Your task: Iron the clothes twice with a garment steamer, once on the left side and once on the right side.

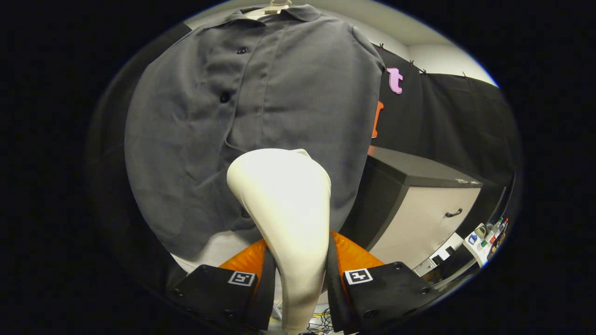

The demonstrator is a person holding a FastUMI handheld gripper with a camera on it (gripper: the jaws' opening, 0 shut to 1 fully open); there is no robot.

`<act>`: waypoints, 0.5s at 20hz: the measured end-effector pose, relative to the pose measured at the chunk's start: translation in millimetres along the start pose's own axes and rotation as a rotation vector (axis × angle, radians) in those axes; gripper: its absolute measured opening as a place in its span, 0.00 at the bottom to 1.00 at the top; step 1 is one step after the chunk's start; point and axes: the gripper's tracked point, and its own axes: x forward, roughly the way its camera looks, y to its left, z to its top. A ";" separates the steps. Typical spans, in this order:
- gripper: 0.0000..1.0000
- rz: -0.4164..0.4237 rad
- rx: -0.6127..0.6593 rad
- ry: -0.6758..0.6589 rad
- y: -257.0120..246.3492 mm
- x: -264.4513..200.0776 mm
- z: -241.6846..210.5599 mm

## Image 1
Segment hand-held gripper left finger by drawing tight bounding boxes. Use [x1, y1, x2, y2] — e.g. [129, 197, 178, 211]
[168, 240, 278, 334]

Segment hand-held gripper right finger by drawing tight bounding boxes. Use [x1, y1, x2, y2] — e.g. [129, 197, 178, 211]
[326, 230, 440, 334]

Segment grey button shirt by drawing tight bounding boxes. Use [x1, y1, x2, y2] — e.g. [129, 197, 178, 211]
[124, 5, 386, 260]

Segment white mannequin torso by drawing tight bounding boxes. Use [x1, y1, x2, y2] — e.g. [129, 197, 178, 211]
[171, 0, 294, 274]

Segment grey cabinet with black top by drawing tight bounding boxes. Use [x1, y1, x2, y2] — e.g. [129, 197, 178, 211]
[340, 146, 483, 270]

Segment black backdrop cloth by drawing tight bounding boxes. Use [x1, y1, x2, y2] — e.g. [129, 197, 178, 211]
[86, 23, 520, 298]

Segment tangle of cables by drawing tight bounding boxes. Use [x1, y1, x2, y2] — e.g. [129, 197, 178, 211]
[307, 309, 334, 333]

